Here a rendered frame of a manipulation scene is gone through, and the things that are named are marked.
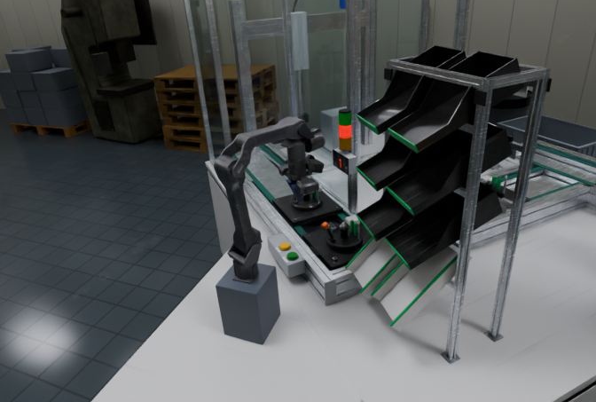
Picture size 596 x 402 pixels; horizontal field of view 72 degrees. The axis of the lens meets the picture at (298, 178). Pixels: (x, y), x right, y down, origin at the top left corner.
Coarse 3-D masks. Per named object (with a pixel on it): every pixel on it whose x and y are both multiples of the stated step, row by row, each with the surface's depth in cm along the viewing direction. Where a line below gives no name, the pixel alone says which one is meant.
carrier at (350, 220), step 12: (336, 228) 159; (348, 228) 161; (360, 228) 164; (312, 240) 158; (324, 240) 158; (336, 240) 154; (348, 240) 153; (360, 240) 153; (324, 252) 151; (336, 252) 151; (348, 252) 150; (336, 264) 144
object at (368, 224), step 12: (384, 192) 127; (372, 204) 128; (384, 204) 128; (396, 204) 125; (360, 216) 128; (372, 216) 127; (384, 216) 124; (396, 216) 121; (408, 216) 117; (372, 228) 122; (384, 228) 117; (396, 228) 118
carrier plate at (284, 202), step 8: (320, 192) 195; (272, 200) 191; (280, 200) 190; (288, 200) 190; (328, 200) 187; (280, 208) 183; (288, 208) 183; (320, 208) 181; (328, 208) 181; (336, 208) 180; (288, 216) 177; (296, 216) 176; (304, 216) 176; (312, 216) 175; (320, 216) 176; (328, 216) 178; (296, 224) 172
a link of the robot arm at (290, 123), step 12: (288, 120) 123; (300, 120) 122; (252, 132) 115; (264, 132) 115; (276, 132) 118; (288, 132) 120; (240, 144) 112; (252, 144) 112; (264, 144) 116; (240, 156) 108; (240, 168) 109
